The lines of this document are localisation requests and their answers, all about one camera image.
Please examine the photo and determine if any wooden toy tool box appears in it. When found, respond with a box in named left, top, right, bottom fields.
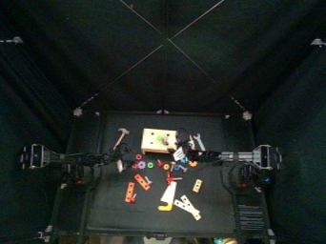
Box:
left=140, top=128, right=178, bottom=155

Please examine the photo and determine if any toy saw yellow handle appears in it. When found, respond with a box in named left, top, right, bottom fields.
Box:
left=156, top=180, right=178, bottom=213

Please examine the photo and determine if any white label sticker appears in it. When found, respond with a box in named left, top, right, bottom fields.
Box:
left=236, top=204, right=266, bottom=231

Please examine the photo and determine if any small yellow perforated plate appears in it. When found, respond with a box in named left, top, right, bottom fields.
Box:
left=191, top=178, right=204, bottom=193

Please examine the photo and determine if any toy hammer wooden handle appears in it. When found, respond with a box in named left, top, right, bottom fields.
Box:
left=111, top=127, right=131, bottom=151

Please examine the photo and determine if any cream perforated strip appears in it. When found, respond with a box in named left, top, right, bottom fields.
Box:
left=172, top=199, right=203, bottom=221
left=179, top=194, right=202, bottom=215

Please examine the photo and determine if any grey toy wrench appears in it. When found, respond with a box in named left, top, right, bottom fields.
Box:
left=192, top=132, right=207, bottom=152

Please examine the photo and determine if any orange perforated strip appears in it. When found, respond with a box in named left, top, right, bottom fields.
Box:
left=132, top=173, right=152, bottom=192
left=123, top=181, right=136, bottom=204

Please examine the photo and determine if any red toy screw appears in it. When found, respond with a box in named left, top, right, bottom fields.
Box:
left=166, top=171, right=183, bottom=187

